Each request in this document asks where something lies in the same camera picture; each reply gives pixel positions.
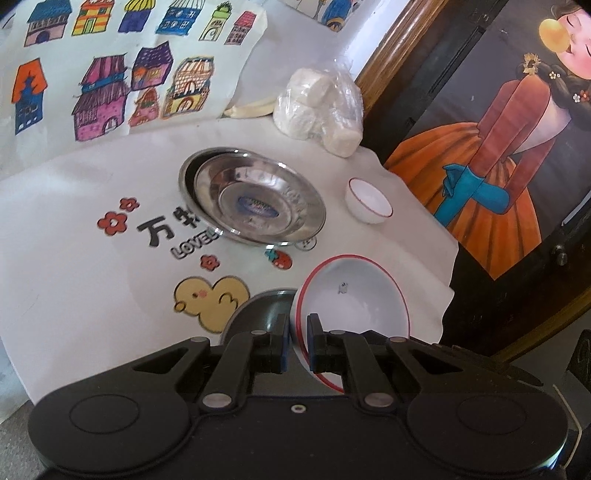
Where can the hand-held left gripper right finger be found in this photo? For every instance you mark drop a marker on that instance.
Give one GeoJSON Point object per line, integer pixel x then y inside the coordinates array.
{"type": "Point", "coordinates": [316, 350]}

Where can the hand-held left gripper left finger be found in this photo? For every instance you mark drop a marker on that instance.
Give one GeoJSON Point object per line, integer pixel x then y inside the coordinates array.
{"type": "Point", "coordinates": [277, 350]}

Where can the steel bowl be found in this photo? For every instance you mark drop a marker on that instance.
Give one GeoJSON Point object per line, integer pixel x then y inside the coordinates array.
{"type": "Point", "coordinates": [251, 314]}

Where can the floral white ceramic bowl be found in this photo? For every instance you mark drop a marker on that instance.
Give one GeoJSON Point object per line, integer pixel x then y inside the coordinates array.
{"type": "Point", "coordinates": [360, 295]}

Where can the plain white ceramic bowl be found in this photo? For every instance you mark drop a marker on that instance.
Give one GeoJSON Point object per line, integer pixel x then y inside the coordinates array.
{"type": "Point", "coordinates": [369, 198]}

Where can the large steel plate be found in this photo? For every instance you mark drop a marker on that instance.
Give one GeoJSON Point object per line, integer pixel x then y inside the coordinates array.
{"type": "Point", "coordinates": [286, 184]}

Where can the medium steel plate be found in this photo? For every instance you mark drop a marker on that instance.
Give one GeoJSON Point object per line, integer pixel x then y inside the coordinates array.
{"type": "Point", "coordinates": [187, 180]}

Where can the printed white tablecloth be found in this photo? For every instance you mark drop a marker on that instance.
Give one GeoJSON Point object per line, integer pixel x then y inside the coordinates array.
{"type": "Point", "coordinates": [92, 277]}

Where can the cream rolled tube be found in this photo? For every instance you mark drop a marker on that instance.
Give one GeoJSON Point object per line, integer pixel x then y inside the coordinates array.
{"type": "Point", "coordinates": [249, 110]}

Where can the plastic bag of white rolls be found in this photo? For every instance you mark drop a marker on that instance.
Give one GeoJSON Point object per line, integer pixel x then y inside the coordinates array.
{"type": "Point", "coordinates": [304, 101]}

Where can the teddy bear drawing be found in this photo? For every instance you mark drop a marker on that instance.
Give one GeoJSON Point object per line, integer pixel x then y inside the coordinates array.
{"type": "Point", "coordinates": [332, 14]}

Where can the coloured houses drawing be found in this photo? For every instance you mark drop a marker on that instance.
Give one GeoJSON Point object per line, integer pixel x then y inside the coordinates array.
{"type": "Point", "coordinates": [60, 55]}

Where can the wall poster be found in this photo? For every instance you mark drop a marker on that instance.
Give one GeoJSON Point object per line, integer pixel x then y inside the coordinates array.
{"type": "Point", "coordinates": [508, 138]}

